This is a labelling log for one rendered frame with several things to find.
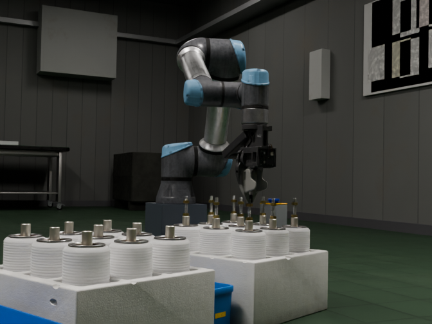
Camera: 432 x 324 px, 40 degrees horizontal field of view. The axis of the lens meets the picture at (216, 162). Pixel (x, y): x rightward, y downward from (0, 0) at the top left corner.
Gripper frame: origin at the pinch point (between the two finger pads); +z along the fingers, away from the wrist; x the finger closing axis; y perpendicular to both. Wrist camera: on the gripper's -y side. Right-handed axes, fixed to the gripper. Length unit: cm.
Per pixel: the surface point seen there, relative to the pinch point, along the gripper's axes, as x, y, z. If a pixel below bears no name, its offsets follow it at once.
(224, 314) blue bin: -13.3, 6.5, 29.2
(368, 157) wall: 322, -198, -28
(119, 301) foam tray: -51, 18, 20
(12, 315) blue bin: -66, 3, 24
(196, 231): -4.3, -17.9, 10.6
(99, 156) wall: 282, -617, -35
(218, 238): -4.6, -6.9, 11.8
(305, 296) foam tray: 19.1, 4.4, 28.5
